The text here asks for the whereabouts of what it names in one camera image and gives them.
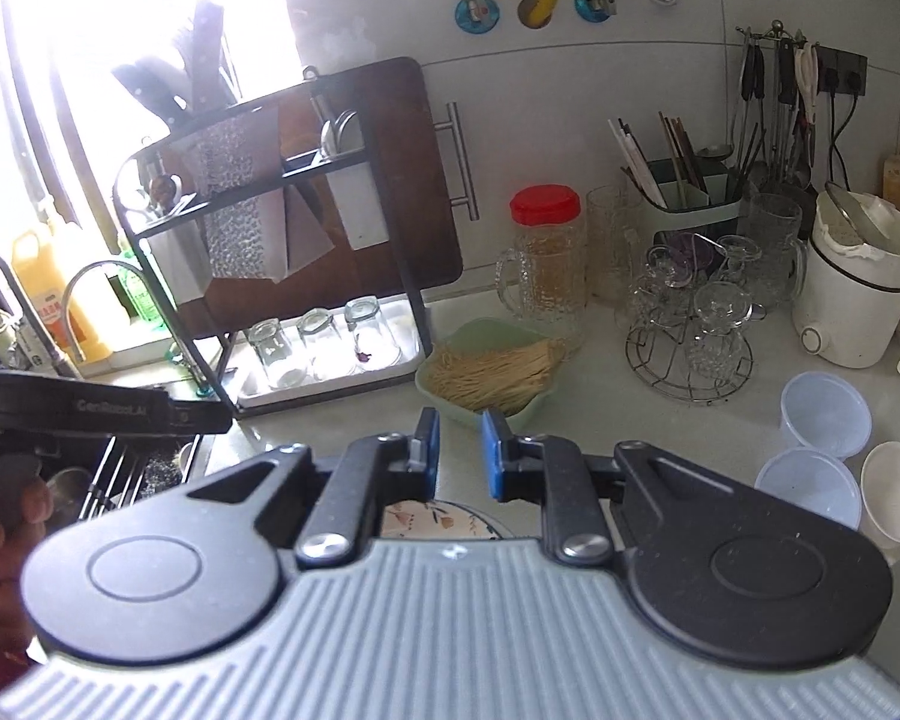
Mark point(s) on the leaf-patterned ceramic plate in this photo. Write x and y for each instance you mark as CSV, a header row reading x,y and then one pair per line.
x,y
435,521

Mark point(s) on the tall steel faucet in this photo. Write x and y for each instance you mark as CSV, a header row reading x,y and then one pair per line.
x,y
64,364

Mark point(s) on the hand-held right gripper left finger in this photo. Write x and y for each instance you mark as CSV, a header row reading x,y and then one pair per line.
x,y
433,457

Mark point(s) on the bundle of dried noodles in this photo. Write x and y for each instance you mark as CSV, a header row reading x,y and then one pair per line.
x,y
495,375

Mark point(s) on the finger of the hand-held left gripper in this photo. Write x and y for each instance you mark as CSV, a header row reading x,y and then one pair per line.
x,y
202,418

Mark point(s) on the green bottle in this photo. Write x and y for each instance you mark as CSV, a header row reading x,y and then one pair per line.
x,y
141,292

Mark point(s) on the white electric cooker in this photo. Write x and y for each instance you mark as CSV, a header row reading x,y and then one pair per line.
x,y
847,300

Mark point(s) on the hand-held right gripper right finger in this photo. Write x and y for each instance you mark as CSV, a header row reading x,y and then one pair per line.
x,y
495,465

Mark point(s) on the steel wool scrubber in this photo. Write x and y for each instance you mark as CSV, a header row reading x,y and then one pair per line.
x,y
161,459

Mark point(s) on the black wall socket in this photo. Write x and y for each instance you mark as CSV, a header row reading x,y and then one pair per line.
x,y
844,71

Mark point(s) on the tall patterned glass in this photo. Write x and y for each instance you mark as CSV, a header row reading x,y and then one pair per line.
x,y
615,240

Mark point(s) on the white bottle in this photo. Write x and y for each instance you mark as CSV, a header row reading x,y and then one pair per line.
x,y
15,337

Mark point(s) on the black sink drain rack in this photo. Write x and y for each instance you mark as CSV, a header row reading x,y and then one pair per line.
x,y
112,480

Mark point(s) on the glass jar red lid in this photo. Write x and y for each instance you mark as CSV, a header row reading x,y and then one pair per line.
x,y
547,270

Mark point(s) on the green chopstick holder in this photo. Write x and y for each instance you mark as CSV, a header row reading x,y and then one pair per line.
x,y
720,217

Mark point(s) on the white cutlery holder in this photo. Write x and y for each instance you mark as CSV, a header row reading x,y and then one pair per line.
x,y
184,262
360,210

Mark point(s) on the set of clear glass cups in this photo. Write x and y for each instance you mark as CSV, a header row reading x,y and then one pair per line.
x,y
712,315

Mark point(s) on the small curved faucet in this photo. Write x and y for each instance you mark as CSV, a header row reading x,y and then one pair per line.
x,y
71,300

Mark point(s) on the set of hanging utensils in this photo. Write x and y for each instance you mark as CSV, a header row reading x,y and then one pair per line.
x,y
754,75

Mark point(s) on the steel bowl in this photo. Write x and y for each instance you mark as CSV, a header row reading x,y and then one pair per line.
x,y
67,495

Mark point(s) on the green bowl with noodles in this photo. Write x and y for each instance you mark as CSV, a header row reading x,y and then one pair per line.
x,y
487,330

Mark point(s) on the translucent plastic cup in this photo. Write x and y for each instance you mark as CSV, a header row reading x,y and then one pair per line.
x,y
806,491
825,412

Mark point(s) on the dark wooden cutting board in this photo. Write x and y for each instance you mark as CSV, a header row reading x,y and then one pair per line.
x,y
412,187

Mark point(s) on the white rack tray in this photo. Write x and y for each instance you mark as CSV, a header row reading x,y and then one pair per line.
x,y
322,388

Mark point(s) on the black kitchen sink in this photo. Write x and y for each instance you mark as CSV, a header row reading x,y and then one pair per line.
x,y
195,495

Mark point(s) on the yellow wall sponge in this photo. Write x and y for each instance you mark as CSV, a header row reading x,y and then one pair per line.
x,y
898,176

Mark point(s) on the bundle of chopsticks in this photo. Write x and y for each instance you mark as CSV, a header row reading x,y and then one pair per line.
x,y
679,150

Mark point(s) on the silver patterned cloth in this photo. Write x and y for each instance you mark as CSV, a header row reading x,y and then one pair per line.
x,y
240,225

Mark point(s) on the white ceramic bowl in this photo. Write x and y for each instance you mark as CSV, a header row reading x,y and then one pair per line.
x,y
896,495

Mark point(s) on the clear drinking glass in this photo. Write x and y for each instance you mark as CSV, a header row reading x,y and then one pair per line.
x,y
321,349
373,334
270,356

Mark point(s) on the knife block with knives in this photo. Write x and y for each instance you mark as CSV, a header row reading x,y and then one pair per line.
x,y
195,67

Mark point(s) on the black metal dish rack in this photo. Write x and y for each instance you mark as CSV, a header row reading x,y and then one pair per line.
x,y
322,163

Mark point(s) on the yellow detergent jug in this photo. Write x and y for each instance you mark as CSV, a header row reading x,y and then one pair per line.
x,y
52,292

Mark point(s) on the blue pipe flange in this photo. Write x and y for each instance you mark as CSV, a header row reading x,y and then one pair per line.
x,y
596,5
478,15

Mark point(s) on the large glass mug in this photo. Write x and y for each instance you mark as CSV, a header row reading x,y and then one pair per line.
x,y
772,255

